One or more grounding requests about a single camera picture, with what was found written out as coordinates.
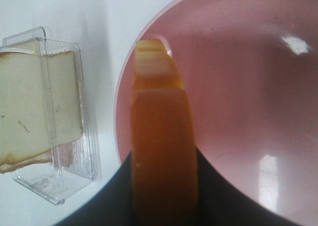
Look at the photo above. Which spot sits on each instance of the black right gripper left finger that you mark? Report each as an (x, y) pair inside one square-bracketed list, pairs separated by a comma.
[(111, 206)]

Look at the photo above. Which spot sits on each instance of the upright toast bread slice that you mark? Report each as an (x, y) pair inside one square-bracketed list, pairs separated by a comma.
[(32, 86)]

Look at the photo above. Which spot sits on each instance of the toast bread slice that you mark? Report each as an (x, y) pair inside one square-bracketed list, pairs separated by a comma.
[(32, 86), (164, 160)]

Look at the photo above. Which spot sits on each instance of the pink round plate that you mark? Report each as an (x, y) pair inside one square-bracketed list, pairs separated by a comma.
[(250, 71)]

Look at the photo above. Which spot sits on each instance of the clear left plastic container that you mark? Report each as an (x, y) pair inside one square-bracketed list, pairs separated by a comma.
[(72, 166)]

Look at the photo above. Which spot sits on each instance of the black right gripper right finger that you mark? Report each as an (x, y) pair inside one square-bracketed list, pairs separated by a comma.
[(287, 187)]

